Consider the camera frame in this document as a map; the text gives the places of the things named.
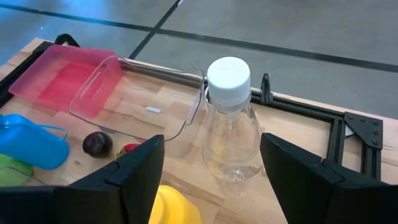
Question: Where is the blue squeeze bottle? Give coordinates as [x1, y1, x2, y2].
[0, 113, 70, 170]

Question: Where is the red tomato toy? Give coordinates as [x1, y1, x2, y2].
[116, 142, 141, 159]

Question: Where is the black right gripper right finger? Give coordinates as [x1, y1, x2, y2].
[260, 133, 396, 224]

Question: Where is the clear plastic container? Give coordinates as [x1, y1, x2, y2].
[68, 55, 206, 142]

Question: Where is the green apple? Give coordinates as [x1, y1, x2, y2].
[0, 154, 34, 187]

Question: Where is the yellow squeeze bottle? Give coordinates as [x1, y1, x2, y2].
[148, 185, 203, 224]

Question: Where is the dark plum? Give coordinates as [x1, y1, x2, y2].
[82, 131, 114, 159]

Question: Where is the pink plastic bin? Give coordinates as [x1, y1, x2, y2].
[8, 44, 124, 118]

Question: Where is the clear bottle white cap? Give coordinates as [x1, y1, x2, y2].
[201, 56, 265, 184]

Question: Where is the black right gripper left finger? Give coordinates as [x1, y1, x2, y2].
[68, 134, 165, 224]

